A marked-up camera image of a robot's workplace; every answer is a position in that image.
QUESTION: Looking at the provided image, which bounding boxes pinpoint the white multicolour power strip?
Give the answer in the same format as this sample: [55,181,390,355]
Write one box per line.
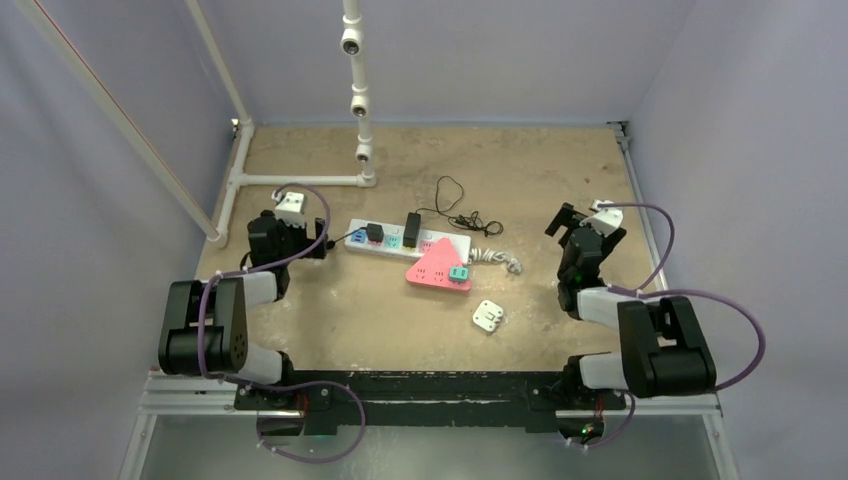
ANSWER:
[343,218,472,264]

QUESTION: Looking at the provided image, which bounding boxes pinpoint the pink triangular power socket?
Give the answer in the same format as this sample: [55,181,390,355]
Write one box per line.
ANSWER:
[405,239,472,292]

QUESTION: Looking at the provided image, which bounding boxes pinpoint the white square plug adapter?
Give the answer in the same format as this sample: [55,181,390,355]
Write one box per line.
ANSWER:
[472,300,505,334]

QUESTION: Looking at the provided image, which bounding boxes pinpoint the teal white plug adapter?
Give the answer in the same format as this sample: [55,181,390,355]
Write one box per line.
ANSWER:
[448,266,469,284]

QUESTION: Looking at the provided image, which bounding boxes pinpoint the black cable with adapters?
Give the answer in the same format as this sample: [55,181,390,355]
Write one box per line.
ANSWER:
[402,175,505,250]

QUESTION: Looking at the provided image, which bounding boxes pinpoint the white PVC pipe frame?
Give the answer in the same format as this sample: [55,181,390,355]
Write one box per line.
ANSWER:
[13,0,379,250]

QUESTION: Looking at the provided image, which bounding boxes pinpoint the black power adapter with switch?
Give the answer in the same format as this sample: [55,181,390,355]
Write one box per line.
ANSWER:
[327,223,384,250]

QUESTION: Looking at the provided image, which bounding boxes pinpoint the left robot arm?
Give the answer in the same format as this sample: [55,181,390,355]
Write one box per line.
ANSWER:
[158,210,328,409]

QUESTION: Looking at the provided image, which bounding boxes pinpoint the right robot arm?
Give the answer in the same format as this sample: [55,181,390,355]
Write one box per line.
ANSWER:
[545,203,716,407]

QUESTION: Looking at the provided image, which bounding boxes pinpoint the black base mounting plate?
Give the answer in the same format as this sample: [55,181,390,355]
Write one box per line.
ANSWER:
[234,370,626,435]

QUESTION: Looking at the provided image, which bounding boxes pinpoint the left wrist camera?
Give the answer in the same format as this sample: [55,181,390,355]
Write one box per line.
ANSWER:
[272,191,307,229]

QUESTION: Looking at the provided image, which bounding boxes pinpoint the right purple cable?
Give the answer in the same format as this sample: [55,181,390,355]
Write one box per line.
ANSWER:
[566,201,768,452]

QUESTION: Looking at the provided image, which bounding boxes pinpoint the purple cable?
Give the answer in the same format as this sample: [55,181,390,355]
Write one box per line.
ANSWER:
[197,183,368,466]
[566,201,768,452]

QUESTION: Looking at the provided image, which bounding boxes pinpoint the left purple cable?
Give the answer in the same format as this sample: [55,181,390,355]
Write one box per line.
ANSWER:
[197,183,368,466]

